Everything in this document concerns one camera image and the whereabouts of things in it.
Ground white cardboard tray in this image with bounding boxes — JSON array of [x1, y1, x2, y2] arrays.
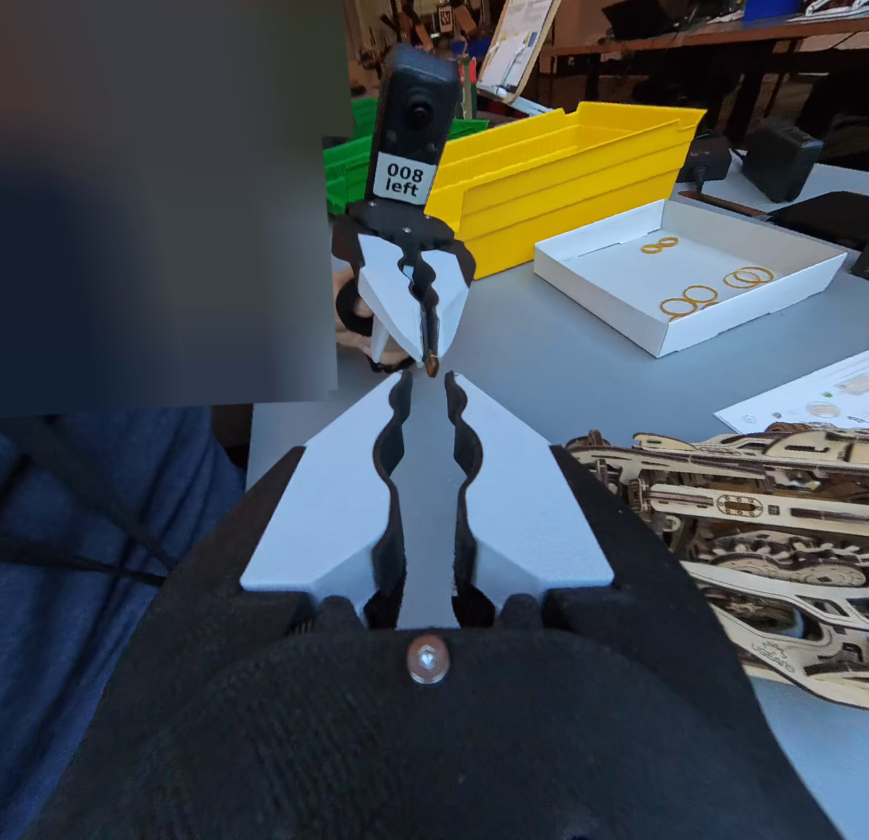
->
[[534, 199, 849, 359]]

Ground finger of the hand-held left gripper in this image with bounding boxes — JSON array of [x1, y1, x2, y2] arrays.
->
[[356, 232, 427, 367], [421, 248, 472, 377]]

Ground person's left hand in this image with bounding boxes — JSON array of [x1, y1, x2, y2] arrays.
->
[[336, 329, 415, 374]]

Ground small black power adapter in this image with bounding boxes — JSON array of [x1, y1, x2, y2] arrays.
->
[[679, 134, 733, 184]]

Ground open instruction booklet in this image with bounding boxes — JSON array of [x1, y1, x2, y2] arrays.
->
[[714, 351, 869, 435]]

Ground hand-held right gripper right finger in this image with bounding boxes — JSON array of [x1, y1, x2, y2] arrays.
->
[[444, 371, 615, 629]]

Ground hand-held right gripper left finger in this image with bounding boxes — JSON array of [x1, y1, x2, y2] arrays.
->
[[239, 370, 414, 629]]

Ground black flat case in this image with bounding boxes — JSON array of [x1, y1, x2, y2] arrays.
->
[[770, 191, 869, 250]]

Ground white poster board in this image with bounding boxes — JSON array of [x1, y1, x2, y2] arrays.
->
[[475, 0, 573, 105]]

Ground thin brown rod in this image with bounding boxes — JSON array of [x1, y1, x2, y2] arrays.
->
[[679, 189, 769, 218]]

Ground wooden submarine model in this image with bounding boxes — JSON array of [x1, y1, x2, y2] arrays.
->
[[563, 427, 869, 712]]

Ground black laptop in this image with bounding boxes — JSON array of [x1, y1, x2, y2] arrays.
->
[[602, 0, 681, 41]]

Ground yellow plastic bin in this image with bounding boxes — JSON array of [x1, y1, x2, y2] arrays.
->
[[424, 101, 707, 281]]

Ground group of yellow rubber bands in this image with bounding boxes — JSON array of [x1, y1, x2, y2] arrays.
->
[[640, 236, 776, 322]]

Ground long wooden table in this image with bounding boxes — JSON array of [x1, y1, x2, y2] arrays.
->
[[536, 17, 869, 63]]

